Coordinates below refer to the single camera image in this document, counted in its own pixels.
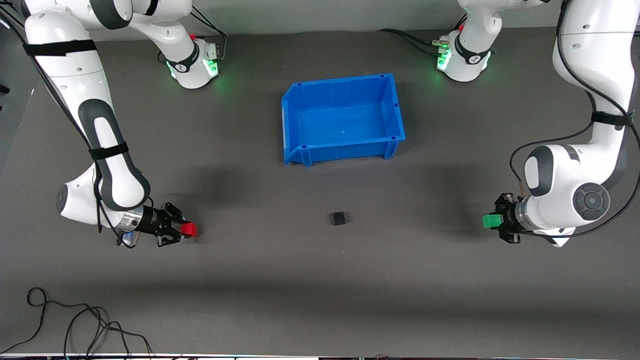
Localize dark grey table mat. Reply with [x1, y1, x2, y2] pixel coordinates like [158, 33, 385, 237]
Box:
[0, 19, 640, 357]

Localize blue plastic storage bin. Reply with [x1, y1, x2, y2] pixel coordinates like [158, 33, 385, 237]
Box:
[281, 73, 406, 167]

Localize black cable along right arm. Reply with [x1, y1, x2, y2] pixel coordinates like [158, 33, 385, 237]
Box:
[0, 7, 138, 249]

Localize thin black floor cable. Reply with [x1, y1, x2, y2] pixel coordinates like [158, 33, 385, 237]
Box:
[0, 287, 108, 355]
[64, 306, 154, 359]

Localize black right arm base cables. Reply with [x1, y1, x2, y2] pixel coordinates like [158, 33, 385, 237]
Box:
[158, 9, 229, 65]

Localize black arm base cables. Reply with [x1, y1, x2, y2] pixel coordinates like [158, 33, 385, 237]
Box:
[377, 12, 468, 56]
[158, 9, 229, 65]

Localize black left arm base cables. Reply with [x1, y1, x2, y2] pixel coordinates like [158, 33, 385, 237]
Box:
[377, 12, 468, 56]

